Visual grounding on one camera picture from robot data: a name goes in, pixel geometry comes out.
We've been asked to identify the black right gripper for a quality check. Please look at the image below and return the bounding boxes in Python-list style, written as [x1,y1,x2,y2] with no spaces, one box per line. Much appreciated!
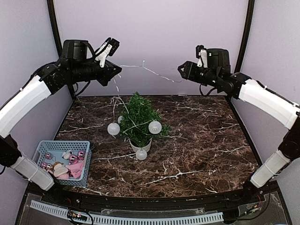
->
[177,61,220,88]

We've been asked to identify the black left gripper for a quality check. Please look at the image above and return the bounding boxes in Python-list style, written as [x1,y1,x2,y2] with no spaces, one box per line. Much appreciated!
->
[69,56,121,86]

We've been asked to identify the white ball string lights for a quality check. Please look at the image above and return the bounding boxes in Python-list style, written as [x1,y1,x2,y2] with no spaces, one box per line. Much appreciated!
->
[107,60,181,161]

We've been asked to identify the small green christmas tree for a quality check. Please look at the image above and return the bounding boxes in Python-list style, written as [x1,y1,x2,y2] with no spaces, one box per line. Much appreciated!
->
[120,92,171,147]

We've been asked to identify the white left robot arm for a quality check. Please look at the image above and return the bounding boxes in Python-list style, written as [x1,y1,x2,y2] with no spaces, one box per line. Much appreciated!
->
[0,37,122,204]

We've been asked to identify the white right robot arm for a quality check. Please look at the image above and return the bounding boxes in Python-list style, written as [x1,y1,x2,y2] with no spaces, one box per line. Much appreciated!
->
[178,45,300,203]

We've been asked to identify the pink bauble ornaments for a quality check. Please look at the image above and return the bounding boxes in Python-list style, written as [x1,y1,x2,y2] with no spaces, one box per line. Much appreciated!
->
[40,150,86,180]

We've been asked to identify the light blue plastic basket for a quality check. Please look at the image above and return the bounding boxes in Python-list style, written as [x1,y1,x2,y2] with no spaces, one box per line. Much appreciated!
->
[35,141,91,187]

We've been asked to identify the white perforated cable tray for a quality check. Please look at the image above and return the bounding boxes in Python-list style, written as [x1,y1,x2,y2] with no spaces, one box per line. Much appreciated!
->
[30,200,224,225]

